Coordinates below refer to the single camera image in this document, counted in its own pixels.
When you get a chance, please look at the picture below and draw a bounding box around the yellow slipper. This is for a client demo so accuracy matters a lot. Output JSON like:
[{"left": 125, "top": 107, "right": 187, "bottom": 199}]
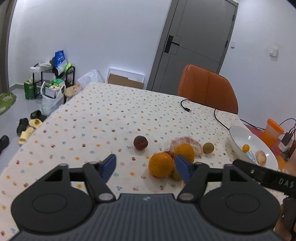
[{"left": 18, "top": 127, "right": 35, "bottom": 145}]

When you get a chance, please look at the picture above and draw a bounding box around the orange upholstered chair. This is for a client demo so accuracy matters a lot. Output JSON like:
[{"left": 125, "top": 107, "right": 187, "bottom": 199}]
[{"left": 178, "top": 64, "right": 239, "bottom": 114}]

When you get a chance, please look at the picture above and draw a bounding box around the large orange front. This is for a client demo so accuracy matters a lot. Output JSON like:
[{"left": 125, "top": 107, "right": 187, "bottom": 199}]
[{"left": 148, "top": 152, "right": 175, "bottom": 178}]

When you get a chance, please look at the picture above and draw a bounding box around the white ceramic bowl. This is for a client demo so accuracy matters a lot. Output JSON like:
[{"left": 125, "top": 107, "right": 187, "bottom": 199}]
[{"left": 229, "top": 126, "right": 278, "bottom": 171}]

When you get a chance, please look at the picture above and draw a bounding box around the small red apple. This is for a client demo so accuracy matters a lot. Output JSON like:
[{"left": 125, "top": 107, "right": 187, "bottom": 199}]
[{"left": 165, "top": 151, "right": 174, "bottom": 158}]

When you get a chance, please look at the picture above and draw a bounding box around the person's right hand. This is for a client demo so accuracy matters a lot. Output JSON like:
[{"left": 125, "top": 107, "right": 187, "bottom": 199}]
[{"left": 274, "top": 197, "right": 295, "bottom": 240}]

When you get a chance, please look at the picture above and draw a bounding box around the dark brown passion fruit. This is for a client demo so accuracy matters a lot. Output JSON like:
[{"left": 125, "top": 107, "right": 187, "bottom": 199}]
[{"left": 133, "top": 136, "right": 149, "bottom": 151}]

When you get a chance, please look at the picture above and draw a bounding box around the green-brown round fruit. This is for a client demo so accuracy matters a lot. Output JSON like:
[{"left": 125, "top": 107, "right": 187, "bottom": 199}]
[
  {"left": 203, "top": 142, "right": 215, "bottom": 154},
  {"left": 171, "top": 167, "right": 182, "bottom": 181}
]

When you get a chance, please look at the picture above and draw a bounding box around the white framed board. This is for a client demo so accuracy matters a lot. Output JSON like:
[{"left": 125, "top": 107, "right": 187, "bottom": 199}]
[{"left": 106, "top": 68, "right": 144, "bottom": 84}]

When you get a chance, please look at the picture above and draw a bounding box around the black metal shelf rack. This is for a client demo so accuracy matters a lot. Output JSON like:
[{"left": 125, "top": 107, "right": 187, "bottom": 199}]
[{"left": 30, "top": 63, "right": 76, "bottom": 99}]

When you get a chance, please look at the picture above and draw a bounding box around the black power adapter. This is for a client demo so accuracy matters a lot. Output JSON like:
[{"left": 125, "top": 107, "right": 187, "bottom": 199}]
[{"left": 281, "top": 133, "right": 292, "bottom": 146}]

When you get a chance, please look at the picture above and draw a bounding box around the small peeled pomelo segment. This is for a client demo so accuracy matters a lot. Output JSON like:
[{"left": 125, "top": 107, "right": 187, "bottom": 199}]
[{"left": 255, "top": 150, "right": 267, "bottom": 167}]

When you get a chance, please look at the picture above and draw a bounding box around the cardboard sheet against wall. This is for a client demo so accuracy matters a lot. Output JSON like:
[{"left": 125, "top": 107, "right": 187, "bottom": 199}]
[{"left": 107, "top": 74, "right": 144, "bottom": 89}]

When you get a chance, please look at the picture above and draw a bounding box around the blue plastic bag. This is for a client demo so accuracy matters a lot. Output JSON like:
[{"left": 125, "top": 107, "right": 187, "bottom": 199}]
[{"left": 54, "top": 50, "right": 68, "bottom": 75}]

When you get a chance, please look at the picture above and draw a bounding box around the black usb cable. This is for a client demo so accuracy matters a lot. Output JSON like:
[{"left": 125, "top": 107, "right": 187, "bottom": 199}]
[{"left": 180, "top": 99, "right": 265, "bottom": 131}]

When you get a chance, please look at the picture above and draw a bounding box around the green floor mat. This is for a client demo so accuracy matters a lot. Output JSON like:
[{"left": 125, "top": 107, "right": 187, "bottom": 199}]
[{"left": 0, "top": 92, "right": 16, "bottom": 115}]

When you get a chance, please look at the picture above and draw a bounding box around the black shoe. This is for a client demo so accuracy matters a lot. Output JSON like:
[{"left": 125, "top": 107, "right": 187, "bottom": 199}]
[{"left": 0, "top": 135, "right": 10, "bottom": 154}]

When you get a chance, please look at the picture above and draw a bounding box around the orange lidded plastic cup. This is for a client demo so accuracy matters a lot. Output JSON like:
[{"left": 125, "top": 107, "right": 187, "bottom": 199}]
[{"left": 260, "top": 118, "right": 284, "bottom": 149}]

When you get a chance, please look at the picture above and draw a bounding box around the grey door with black handle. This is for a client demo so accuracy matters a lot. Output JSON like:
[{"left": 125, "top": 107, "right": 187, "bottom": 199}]
[{"left": 147, "top": 1, "right": 238, "bottom": 95}]

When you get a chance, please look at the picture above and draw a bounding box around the large peeled pomelo segment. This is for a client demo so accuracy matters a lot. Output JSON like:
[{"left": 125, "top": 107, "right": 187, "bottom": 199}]
[{"left": 167, "top": 136, "right": 204, "bottom": 157}]

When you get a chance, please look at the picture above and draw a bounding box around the large orange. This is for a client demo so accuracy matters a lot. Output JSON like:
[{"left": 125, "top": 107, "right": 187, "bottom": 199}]
[
  {"left": 148, "top": 152, "right": 175, "bottom": 178},
  {"left": 174, "top": 143, "right": 195, "bottom": 163}
]

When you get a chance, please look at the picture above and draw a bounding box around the floral white tablecloth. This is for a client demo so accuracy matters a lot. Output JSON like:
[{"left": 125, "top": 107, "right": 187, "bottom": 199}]
[{"left": 1, "top": 83, "right": 243, "bottom": 240}]

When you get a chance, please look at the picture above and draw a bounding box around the green carton box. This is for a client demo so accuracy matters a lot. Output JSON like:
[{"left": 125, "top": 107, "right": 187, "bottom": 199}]
[{"left": 23, "top": 80, "right": 35, "bottom": 100}]

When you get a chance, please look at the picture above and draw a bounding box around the small kumquat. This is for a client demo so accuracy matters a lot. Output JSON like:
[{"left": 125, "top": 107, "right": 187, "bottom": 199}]
[{"left": 242, "top": 144, "right": 250, "bottom": 153}]

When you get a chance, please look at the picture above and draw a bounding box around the white plastic bag on floor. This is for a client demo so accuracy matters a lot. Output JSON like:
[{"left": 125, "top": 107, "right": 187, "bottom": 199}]
[{"left": 40, "top": 82, "right": 65, "bottom": 116}]

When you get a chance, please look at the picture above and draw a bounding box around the translucent plastic bag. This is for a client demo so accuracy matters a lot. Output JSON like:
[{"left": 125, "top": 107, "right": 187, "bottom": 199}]
[{"left": 77, "top": 69, "right": 105, "bottom": 89}]

